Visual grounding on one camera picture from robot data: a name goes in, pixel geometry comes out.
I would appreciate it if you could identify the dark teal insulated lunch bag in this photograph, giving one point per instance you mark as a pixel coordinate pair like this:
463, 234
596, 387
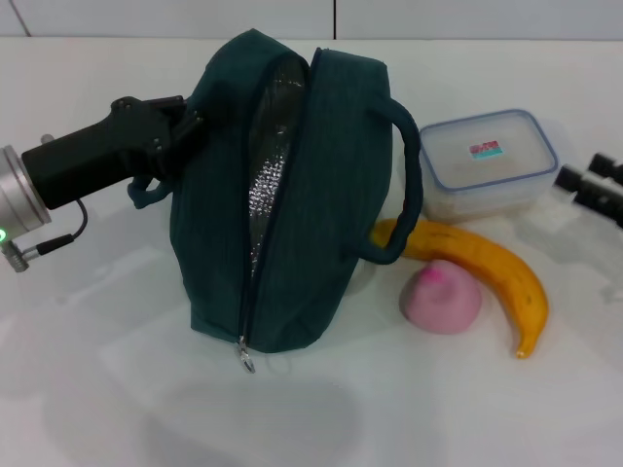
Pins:
331, 170

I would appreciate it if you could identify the yellow banana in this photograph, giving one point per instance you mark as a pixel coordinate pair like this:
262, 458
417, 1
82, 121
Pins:
511, 282

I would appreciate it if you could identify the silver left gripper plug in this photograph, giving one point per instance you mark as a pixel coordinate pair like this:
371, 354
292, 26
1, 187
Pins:
47, 138

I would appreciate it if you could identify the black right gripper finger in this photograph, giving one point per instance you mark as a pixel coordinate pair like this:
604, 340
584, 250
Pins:
594, 194
608, 168

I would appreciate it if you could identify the pink peach toy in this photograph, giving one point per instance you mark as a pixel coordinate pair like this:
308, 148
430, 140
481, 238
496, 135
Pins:
438, 301

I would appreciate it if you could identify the clear food container blue rim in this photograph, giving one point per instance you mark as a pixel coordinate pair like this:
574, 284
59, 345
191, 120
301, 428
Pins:
487, 180

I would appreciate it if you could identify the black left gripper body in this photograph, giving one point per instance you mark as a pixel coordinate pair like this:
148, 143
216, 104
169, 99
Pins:
97, 151

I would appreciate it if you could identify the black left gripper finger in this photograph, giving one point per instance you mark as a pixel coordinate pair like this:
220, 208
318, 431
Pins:
168, 106
185, 138

